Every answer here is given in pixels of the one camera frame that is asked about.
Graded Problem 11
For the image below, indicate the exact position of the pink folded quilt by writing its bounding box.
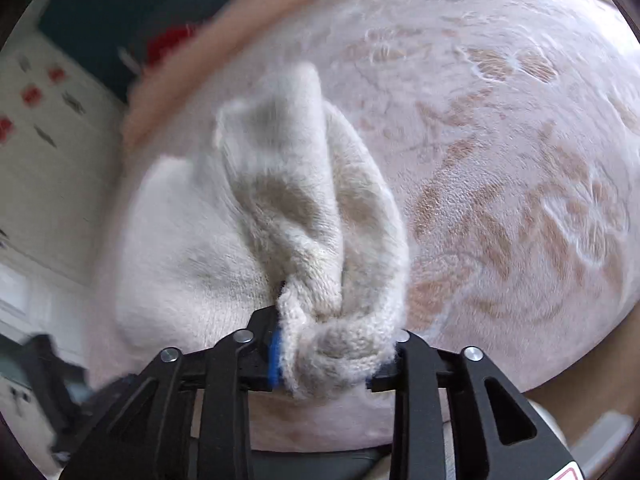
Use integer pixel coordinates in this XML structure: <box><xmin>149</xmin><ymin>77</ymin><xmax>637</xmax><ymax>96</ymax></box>
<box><xmin>122</xmin><ymin>0</ymin><xmax>314</xmax><ymax>155</ymax></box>

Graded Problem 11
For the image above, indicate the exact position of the teal padded headboard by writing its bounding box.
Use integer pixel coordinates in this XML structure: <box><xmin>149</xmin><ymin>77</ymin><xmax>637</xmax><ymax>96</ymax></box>
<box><xmin>38</xmin><ymin>0</ymin><xmax>230</xmax><ymax>101</ymax></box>

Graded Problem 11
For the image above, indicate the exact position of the white wardrobe with stickers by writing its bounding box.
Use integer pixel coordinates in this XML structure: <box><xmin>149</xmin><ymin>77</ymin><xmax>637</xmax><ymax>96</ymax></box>
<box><xmin>0</xmin><ymin>34</ymin><xmax>126</xmax><ymax>461</ymax></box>

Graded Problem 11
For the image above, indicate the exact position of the cream knitted sweater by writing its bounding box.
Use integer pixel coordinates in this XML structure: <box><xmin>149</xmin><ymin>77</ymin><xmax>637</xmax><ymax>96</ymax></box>
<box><xmin>115</xmin><ymin>63</ymin><xmax>409</xmax><ymax>398</ymax></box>

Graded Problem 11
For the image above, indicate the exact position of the red cloth item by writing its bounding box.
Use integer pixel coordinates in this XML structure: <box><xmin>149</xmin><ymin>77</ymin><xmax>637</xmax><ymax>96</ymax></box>
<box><xmin>145</xmin><ymin>24</ymin><xmax>198</xmax><ymax>67</ymax></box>

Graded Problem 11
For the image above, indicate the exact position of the pink butterfly bed blanket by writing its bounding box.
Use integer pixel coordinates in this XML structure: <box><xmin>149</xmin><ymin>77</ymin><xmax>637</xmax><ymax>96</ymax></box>
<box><xmin>85</xmin><ymin>0</ymin><xmax>639</xmax><ymax>453</ymax></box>

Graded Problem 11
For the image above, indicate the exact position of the black left gripper far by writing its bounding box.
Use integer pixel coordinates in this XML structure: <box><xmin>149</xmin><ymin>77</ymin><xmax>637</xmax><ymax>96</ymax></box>
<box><xmin>19</xmin><ymin>331</ymin><xmax>132</xmax><ymax>461</ymax></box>

